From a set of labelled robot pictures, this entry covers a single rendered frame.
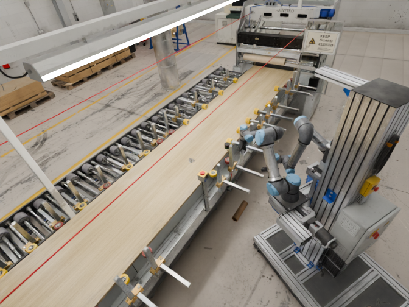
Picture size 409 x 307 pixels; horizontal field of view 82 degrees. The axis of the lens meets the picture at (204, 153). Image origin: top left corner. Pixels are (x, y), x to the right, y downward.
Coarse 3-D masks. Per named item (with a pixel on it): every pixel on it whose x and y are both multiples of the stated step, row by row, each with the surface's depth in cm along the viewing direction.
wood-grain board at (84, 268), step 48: (240, 96) 367; (192, 144) 287; (144, 192) 236; (192, 192) 232; (48, 240) 205; (96, 240) 201; (144, 240) 197; (0, 288) 177; (48, 288) 174; (96, 288) 171
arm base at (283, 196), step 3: (297, 192) 192; (282, 195) 198; (285, 195) 195; (288, 195) 193; (291, 195) 192; (294, 195) 192; (297, 195) 194; (282, 198) 199; (285, 198) 196; (288, 198) 194; (291, 198) 194; (294, 198) 193; (297, 198) 195; (285, 201) 197; (288, 201) 195; (291, 201) 195; (294, 201) 195
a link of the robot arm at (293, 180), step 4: (288, 176) 188; (292, 176) 188; (296, 176) 188; (288, 180) 185; (292, 180) 184; (296, 180) 184; (300, 180) 186; (288, 184) 184; (292, 184) 184; (296, 184) 183; (300, 184) 186; (288, 188) 184; (292, 188) 185; (296, 188) 187; (288, 192) 192; (292, 192) 190; (296, 192) 191
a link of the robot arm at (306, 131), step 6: (306, 126) 187; (312, 126) 189; (300, 132) 189; (306, 132) 186; (312, 132) 186; (300, 138) 190; (306, 138) 186; (300, 144) 192; (306, 144) 189; (294, 150) 200; (300, 150) 195; (294, 156) 201; (300, 156) 199; (288, 162) 208; (294, 162) 204; (288, 168) 209; (294, 168) 210
